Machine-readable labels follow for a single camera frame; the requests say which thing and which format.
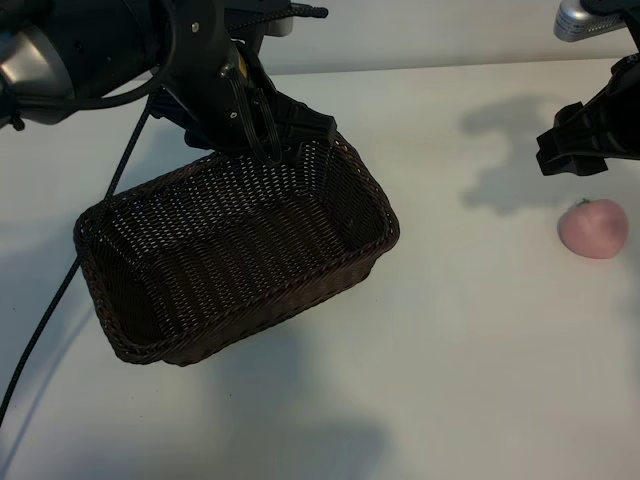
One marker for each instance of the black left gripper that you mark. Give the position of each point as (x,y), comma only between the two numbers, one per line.
(205,90)

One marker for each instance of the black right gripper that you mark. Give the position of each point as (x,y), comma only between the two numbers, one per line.
(615,125)

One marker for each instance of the pink peach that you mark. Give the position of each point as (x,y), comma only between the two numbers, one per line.
(592,230)

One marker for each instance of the dark brown wicker basket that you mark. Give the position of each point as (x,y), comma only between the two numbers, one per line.
(225,250)

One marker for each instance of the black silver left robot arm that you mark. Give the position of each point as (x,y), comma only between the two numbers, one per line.
(100,50)

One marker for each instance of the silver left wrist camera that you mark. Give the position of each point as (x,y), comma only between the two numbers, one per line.
(282,26)

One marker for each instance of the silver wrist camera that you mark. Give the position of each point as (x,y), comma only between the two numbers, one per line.
(570,22)
(282,26)

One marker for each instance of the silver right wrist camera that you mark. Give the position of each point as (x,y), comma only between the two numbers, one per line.
(570,22)

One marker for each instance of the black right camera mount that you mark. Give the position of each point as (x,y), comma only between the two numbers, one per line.
(610,6)

